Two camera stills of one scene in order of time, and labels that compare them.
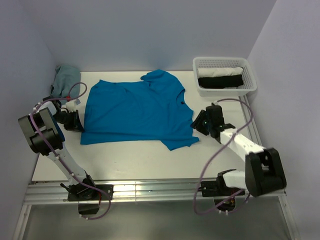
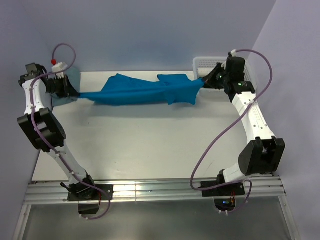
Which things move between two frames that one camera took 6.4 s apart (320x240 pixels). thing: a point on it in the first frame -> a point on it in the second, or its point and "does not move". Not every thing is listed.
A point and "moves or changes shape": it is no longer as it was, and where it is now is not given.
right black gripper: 197,123 -> 210,79
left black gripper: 76,125 -> 68,90
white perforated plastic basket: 249,84 does not move
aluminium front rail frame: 46,193 does not move
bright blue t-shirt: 154,108 moves or changes shape
